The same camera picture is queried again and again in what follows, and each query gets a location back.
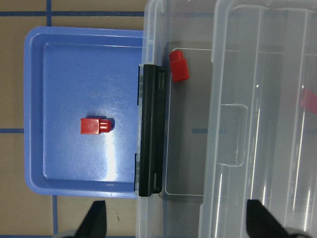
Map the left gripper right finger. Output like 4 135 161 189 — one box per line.
246 199 290 238

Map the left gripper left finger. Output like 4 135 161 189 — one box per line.
74 200 107 238

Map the clear plastic box lid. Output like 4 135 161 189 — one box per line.
199 0 317 238

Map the red block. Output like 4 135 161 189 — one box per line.
80 118 113 135
169 50 190 82
301 89 317 114

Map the black box latch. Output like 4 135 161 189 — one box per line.
138 64 167 197

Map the clear plastic storage box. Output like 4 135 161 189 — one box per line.
135 0 317 238

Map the blue plastic tray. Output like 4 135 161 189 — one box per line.
24 27 143 198

